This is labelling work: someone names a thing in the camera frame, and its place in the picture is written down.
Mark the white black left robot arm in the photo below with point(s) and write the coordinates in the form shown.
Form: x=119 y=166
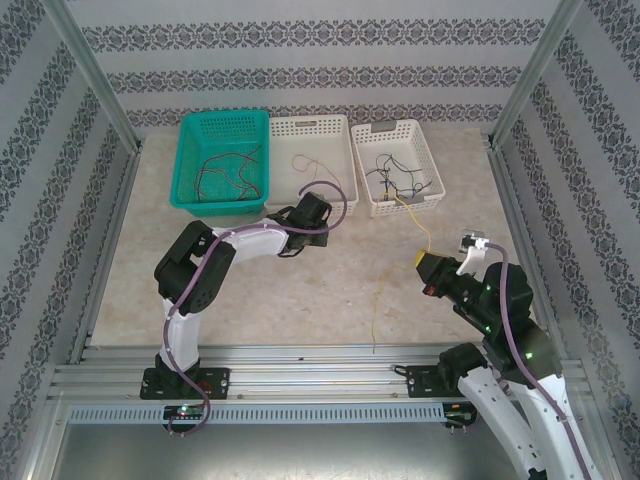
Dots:
x=250 y=242

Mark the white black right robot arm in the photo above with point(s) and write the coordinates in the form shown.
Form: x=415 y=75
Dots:
x=495 y=415

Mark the large white plastic basket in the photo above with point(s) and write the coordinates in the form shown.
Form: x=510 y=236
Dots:
x=300 y=190

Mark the teal plastic basket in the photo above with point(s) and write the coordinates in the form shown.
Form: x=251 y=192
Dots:
x=220 y=135

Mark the right circuit board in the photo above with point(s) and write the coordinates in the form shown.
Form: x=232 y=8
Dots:
x=457 y=414

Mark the circuit board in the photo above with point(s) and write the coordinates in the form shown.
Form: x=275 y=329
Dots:
x=457 y=414
x=185 y=411

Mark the grey metal sheet panel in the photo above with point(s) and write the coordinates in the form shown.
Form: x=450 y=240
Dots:
x=320 y=450

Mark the left circuit board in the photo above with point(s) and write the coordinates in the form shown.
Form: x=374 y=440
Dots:
x=185 y=411

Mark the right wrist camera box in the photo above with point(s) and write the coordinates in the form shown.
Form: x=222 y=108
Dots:
x=475 y=255

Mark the aluminium side rail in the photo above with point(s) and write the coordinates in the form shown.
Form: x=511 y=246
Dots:
x=112 y=240
x=507 y=175

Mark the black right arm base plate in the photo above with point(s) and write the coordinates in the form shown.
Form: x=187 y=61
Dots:
x=417 y=382

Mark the aluminium mounting rail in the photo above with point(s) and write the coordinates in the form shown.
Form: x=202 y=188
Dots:
x=310 y=380

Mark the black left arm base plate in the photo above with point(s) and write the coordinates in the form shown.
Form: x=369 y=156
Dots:
x=220 y=382

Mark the aluminium frame post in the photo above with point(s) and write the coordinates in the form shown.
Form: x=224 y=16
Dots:
x=97 y=75
x=540 y=75

